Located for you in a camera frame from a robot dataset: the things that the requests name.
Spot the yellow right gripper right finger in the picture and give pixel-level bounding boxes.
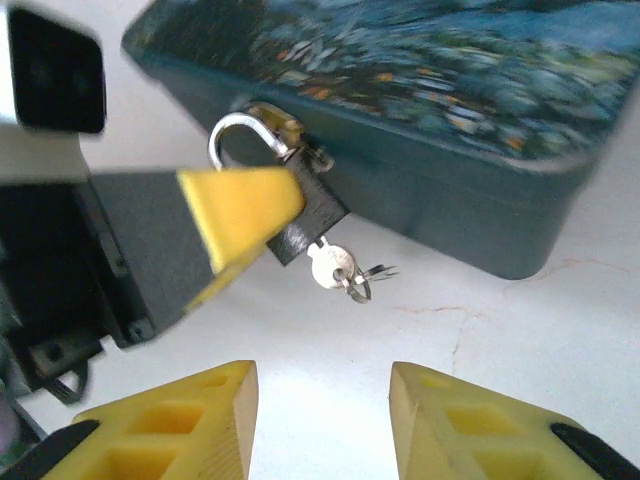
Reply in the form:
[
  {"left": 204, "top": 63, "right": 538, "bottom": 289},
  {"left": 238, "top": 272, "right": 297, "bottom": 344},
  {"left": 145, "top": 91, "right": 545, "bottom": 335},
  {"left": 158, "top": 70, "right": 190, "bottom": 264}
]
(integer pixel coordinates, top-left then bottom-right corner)
[{"left": 389, "top": 361, "right": 640, "bottom": 480}]

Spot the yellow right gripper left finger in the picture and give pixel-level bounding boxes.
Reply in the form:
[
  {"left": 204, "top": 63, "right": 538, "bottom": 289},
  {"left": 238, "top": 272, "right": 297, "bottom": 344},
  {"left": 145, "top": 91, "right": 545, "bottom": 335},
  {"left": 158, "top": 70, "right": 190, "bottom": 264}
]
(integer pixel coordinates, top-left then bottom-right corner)
[{"left": 0, "top": 360, "right": 260, "bottom": 480}]

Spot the black padlock with silver shackle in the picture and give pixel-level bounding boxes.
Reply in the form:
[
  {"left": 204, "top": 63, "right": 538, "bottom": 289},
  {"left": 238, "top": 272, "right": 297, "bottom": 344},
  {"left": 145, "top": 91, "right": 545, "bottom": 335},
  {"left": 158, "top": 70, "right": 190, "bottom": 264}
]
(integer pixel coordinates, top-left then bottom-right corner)
[{"left": 207, "top": 111, "right": 352, "bottom": 268}]

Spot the silver key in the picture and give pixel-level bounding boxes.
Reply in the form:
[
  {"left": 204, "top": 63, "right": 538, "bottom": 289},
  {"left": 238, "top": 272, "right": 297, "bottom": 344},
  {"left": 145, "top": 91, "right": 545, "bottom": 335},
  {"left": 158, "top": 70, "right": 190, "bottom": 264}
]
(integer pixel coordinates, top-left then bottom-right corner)
[
  {"left": 305, "top": 237, "right": 359, "bottom": 291},
  {"left": 357, "top": 263, "right": 400, "bottom": 283}
]

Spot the silver key ring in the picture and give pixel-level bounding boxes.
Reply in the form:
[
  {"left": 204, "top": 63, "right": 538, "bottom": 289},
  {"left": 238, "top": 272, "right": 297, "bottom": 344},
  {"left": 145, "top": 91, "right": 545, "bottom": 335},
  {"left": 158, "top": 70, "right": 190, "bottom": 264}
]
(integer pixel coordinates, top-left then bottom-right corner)
[{"left": 341, "top": 273, "right": 373, "bottom": 304}]

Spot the gold box hasp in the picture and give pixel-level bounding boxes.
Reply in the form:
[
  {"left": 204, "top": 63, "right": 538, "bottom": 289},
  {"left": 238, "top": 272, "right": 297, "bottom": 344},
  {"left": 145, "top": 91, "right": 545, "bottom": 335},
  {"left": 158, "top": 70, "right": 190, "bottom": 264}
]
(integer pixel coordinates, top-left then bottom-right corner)
[{"left": 246, "top": 101, "right": 305, "bottom": 147}]

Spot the floral print tin box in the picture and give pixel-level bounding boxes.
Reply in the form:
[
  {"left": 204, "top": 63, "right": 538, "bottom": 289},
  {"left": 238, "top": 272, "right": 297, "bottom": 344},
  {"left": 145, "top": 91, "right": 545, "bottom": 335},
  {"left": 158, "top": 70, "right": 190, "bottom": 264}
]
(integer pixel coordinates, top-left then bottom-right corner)
[{"left": 121, "top": 0, "right": 640, "bottom": 281}]

